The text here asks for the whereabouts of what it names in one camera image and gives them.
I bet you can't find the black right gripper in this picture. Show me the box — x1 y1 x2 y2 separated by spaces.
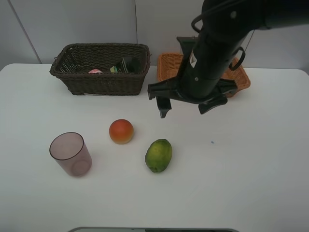
147 77 237 118

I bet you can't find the green lime fruit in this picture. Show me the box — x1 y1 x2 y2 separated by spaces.
145 139 172 173

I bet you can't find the red yellow peach fruit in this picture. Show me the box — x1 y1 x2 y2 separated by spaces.
109 119 134 145

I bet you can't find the dark green bottle black cap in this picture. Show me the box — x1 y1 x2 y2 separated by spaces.
110 56 141 73

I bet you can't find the pink bottle white cap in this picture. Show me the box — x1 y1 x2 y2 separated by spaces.
88 69 102 74

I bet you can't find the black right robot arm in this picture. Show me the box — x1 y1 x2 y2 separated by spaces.
148 0 309 118

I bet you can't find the light orange wicker basket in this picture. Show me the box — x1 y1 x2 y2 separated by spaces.
157 53 251 98

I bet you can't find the dark brown wicker basket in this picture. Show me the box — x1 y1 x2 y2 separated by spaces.
50 43 150 96

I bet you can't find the translucent purple plastic cup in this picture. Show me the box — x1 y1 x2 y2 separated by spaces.
49 132 92 177

